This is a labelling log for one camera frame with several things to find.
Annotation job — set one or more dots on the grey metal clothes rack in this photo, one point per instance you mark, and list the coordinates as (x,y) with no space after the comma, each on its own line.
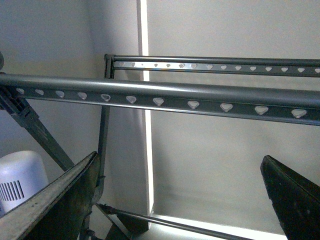
(265,104)

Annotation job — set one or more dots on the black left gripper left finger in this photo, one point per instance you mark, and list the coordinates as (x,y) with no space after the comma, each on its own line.
(56,212)

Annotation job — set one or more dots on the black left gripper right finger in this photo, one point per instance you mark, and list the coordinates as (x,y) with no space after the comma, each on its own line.
(295,200)

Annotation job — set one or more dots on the white cylindrical appliance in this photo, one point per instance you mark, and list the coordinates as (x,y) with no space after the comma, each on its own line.
(22,175)

